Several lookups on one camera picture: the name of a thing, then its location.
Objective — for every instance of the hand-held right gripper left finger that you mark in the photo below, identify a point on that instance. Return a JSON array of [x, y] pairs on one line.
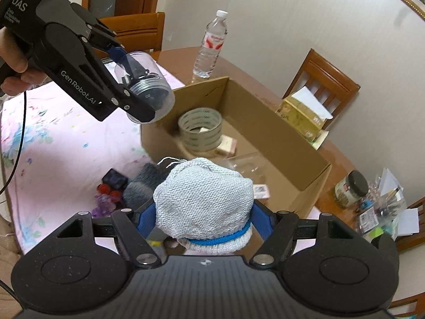
[[144, 220]]

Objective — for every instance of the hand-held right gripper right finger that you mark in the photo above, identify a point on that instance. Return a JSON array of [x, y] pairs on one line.
[[262, 216]]

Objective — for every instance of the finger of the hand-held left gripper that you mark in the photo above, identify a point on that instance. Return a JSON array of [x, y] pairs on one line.
[[139, 109], [116, 52]]

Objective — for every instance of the small jar with dark contents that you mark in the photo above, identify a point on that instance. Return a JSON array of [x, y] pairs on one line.
[[156, 98]]

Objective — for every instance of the small pink box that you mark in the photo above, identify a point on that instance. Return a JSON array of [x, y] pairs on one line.
[[261, 191]]

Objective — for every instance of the blue fuzzy sock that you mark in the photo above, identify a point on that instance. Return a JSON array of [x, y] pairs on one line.
[[141, 186]]

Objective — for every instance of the purple plastic toy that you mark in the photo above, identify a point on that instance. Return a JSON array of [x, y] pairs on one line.
[[103, 206]]

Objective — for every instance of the black cube toy red wheels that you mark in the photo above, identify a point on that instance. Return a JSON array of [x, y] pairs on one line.
[[114, 179]]

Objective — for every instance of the clear plastic jar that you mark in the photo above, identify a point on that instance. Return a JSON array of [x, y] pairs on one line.
[[249, 164]]

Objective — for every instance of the white knitted blue stripe sock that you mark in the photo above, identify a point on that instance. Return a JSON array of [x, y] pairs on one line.
[[202, 199]]

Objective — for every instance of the large clear tape roll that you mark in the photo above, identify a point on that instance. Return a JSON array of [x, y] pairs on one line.
[[199, 129]]

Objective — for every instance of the brown cardboard box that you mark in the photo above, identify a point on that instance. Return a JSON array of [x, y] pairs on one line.
[[282, 146]]

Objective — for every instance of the small beige box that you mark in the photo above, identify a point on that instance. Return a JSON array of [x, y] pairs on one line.
[[227, 144]]

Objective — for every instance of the brown wooden desktop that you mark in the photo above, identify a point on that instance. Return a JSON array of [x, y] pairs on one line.
[[252, 83]]

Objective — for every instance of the person's left hand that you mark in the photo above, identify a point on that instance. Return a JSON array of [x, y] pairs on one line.
[[10, 53]]

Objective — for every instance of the wooden chair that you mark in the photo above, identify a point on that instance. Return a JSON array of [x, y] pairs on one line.
[[327, 73], [411, 307], [415, 242], [139, 28]]

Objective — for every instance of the small black lid jar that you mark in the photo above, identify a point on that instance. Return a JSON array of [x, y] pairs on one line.
[[350, 189]]

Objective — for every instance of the clear plastic water bottle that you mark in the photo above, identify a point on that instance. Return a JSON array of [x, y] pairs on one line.
[[211, 46]]

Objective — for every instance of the green white booklet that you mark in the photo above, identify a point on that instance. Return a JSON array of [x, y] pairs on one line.
[[320, 139]]

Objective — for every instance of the gold green tissue box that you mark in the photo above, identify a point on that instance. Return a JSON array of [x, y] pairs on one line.
[[298, 116]]

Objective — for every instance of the yellow sticky notes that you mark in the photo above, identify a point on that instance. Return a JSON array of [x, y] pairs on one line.
[[380, 232]]

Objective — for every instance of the glass pen holder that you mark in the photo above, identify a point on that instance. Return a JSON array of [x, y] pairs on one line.
[[390, 202]]

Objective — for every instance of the stack of white papers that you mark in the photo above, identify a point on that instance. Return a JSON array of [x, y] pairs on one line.
[[390, 177]]

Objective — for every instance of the white card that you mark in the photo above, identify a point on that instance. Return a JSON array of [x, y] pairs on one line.
[[408, 222]]

